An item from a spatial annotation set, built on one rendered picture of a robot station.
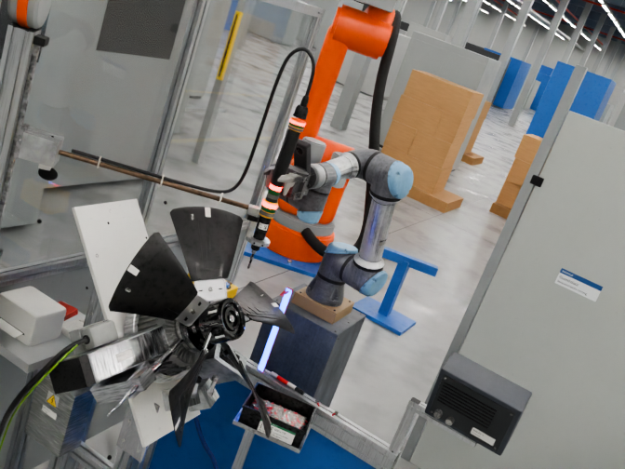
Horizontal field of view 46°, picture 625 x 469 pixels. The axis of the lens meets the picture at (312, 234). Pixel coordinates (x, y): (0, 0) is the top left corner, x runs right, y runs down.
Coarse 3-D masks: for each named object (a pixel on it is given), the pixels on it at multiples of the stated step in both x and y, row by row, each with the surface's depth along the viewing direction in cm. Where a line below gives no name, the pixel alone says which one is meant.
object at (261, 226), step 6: (306, 96) 192; (300, 102) 193; (306, 102) 193; (300, 108) 193; (306, 108) 193; (294, 114) 194; (300, 114) 193; (306, 114) 194; (258, 222) 204; (264, 222) 203; (270, 222) 204; (258, 228) 203; (264, 228) 203; (258, 234) 204; (264, 234) 205; (252, 246) 206
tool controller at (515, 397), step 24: (456, 360) 221; (456, 384) 216; (480, 384) 214; (504, 384) 216; (432, 408) 224; (456, 408) 219; (480, 408) 214; (504, 408) 210; (480, 432) 218; (504, 432) 213
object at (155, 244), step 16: (160, 240) 185; (144, 256) 182; (160, 256) 186; (128, 272) 180; (144, 272) 183; (160, 272) 186; (176, 272) 190; (144, 288) 185; (160, 288) 188; (176, 288) 191; (192, 288) 194; (112, 304) 179; (128, 304) 183; (144, 304) 187; (160, 304) 190; (176, 304) 193
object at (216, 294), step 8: (200, 280) 208; (208, 280) 208; (216, 280) 209; (224, 280) 209; (200, 288) 207; (216, 288) 208; (224, 288) 208; (208, 296) 206; (216, 296) 207; (224, 296) 207
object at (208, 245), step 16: (176, 208) 213; (192, 208) 215; (176, 224) 211; (192, 224) 213; (208, 224) 215; (224, 224) 217; (240, 224) 220; (192, 240) 211; (208, 240) 212; (224, 240) 214; (192, 256) 210; (208, 256) 210; (224, 256) 212; (192, 272) 208; (208, 272) 209; (224, 272) 210
